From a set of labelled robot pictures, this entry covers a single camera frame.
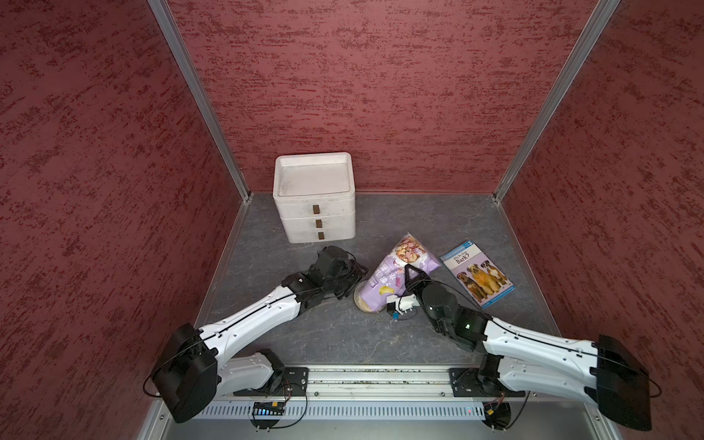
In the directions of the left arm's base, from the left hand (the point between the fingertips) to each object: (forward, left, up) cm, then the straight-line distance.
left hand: (366, 279), depth 79 cm
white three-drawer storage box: (+25, +16, +10) cm, 32 cm away
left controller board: (-30, +26, -16) cm, 43 cm away
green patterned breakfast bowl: (-3, +2, -11) cm, 11 cm away
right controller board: (-31, -35, -16) cm, 50 cm away
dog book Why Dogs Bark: (+7, -42, -14) cm, 45 cm away
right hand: (+3, -13, +4) cm, 14 cm away
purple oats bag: (0, -6, +2) cm, 6 cm away
